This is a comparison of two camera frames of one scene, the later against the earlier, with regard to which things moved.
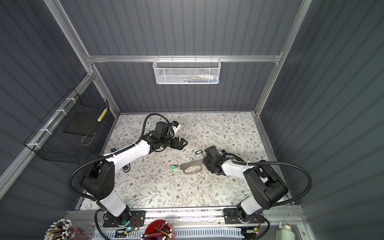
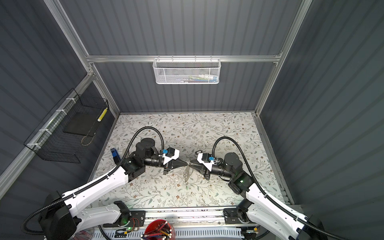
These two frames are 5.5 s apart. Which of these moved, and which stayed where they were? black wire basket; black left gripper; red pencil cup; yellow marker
Moved: black left gripper
Stayed: black wire basket; red pencil cup; yellow marker
